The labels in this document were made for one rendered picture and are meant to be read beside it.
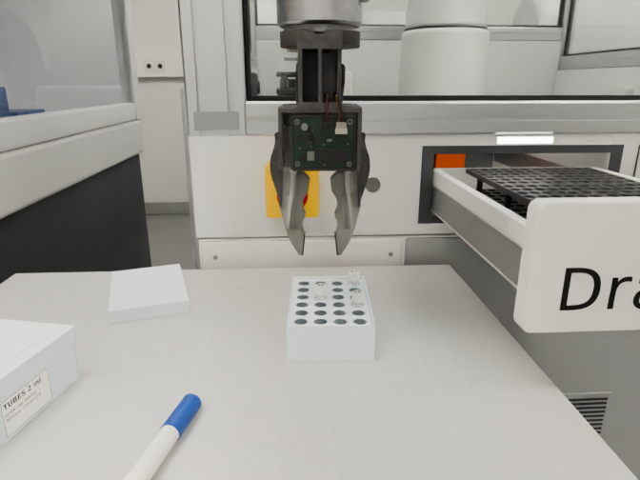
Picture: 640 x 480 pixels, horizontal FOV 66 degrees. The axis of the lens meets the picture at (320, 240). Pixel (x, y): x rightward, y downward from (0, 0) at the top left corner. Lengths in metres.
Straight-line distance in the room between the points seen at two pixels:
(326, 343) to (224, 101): 0.37
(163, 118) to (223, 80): 3.36
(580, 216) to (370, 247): 0.38
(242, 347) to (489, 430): 0.24
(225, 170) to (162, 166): 3.40
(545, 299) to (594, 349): 0.51
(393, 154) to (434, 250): 0.16
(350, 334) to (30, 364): 0.27
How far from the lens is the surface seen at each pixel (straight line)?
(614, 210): 0.44
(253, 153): 0.70
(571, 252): 0.43
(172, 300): 0.60
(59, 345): 0.48
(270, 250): 0.73
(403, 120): 0.71
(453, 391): 0.46
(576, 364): 0.94
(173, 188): 4.12
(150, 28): 4.07
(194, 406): 0.42
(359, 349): 0.48
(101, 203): 1.40
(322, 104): 0.42
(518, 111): 0.76
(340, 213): 0.50
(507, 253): 0.50
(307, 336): 0.47
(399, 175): 0.72
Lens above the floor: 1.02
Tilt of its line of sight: 18 degrees down
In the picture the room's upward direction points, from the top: straight up
